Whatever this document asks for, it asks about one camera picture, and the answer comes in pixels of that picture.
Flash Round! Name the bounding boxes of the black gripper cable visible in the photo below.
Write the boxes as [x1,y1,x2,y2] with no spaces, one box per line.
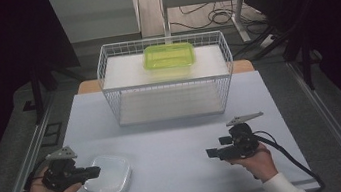
[252,122,327,192]
[16,159,54,192]

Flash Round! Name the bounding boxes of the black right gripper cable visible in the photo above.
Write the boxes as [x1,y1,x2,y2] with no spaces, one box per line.
[252,122,327,192]

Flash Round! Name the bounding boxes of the person's right hand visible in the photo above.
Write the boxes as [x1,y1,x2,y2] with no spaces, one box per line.
[226,141,281,188]

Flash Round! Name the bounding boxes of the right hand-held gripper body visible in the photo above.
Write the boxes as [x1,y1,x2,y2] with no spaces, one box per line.
[216,110,271,162]

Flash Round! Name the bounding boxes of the white cabinet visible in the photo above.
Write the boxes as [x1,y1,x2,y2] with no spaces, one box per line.
[48,0,145,52]

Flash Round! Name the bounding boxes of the black floor plate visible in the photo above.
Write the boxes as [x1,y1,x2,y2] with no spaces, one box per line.
[38,121,66,149]

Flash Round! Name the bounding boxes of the white wire shelf rack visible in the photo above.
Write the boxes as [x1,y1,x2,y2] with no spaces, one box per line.
[93,26,241,130]

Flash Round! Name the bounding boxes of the black floor cables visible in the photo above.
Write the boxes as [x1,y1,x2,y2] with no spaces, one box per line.
[167,0,271,35]

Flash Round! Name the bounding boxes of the clear container with green lid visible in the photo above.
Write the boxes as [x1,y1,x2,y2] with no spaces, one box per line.
[140,39,199,82]

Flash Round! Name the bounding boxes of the white square plate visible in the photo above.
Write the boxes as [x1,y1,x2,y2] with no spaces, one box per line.
[79,150,135,192]

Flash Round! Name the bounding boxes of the aluminium rail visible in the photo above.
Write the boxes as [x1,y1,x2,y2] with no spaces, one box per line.
[285,54,341,192]
[0,91,69,192]

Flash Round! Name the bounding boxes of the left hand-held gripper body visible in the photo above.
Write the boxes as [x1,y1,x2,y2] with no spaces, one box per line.
[37,144,87,192]

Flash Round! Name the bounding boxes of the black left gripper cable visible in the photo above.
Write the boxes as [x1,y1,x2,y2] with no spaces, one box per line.
[16,159,54,192]

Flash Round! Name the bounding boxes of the wooden table board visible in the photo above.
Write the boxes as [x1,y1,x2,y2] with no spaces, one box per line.
[76,56,256,97]

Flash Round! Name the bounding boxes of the black metal stand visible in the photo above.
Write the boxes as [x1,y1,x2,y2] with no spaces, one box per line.
[25,53,90,127]

